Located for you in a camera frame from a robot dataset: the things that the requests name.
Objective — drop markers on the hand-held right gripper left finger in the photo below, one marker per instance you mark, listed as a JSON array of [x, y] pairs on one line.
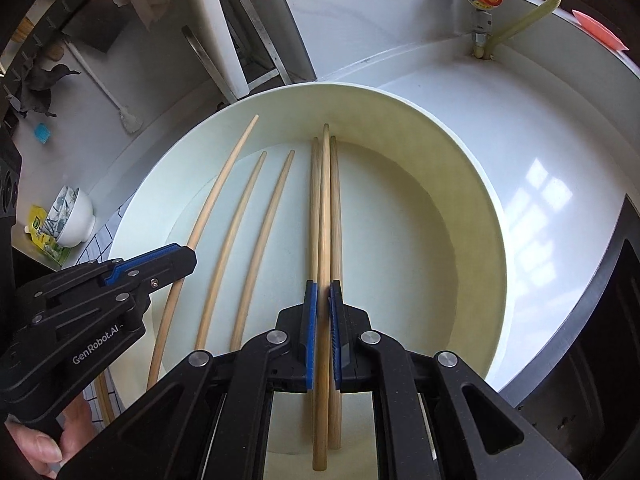
[[310, 340]]

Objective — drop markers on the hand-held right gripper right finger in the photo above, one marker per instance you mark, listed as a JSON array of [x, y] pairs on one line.
[[336, 345]]

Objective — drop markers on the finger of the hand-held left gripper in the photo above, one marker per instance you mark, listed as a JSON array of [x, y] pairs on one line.
[[165, 272], [100, 272]]

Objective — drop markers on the light wooden chopstick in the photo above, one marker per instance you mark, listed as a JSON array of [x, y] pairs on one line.
[[324, 210], [223, 180]]

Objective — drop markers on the white round tray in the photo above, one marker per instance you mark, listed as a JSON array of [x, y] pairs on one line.
[[410, 240]]

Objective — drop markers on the bundle of wooden chopsticks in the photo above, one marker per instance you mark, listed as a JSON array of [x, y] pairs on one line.
[[336, 210]]

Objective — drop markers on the person's left hand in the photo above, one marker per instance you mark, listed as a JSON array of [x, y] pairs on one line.
[[42, 447]]

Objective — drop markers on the black white checkered cloth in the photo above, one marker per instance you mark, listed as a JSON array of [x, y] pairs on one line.
[[97, 245]]

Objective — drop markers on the white ceramic bowl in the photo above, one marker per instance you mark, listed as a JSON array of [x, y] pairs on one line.
[[80, 220]]

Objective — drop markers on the yellow green pouch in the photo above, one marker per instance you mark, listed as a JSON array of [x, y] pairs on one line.
[[42, 240]]

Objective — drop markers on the blue patterned bowl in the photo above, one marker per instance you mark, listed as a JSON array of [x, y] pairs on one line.
[[61, 210]]

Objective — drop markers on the blue silicone brush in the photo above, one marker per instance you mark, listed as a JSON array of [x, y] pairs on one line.
[[44, 135]]

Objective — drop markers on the white dish brush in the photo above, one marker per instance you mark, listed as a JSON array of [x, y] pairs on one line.
[[129, 120]]

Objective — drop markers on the dark hanging cloth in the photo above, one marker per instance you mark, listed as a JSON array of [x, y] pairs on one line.
[[47, 80]]

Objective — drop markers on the steel cleaver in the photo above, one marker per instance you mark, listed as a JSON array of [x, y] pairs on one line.
[[95, 30]]

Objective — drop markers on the black gas stove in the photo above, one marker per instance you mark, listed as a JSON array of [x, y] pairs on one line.
[[600, 350]]

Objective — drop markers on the white cutting board on rack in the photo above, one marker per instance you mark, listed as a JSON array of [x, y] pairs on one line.
[[260, 25]]

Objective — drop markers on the pink dish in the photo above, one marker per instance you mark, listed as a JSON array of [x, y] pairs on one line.
[[600, 30]]

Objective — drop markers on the black wall socket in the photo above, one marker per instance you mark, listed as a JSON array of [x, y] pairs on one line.
[[10, 185]]

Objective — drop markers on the black hook rail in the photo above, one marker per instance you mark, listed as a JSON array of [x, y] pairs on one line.
[[30, 42]]

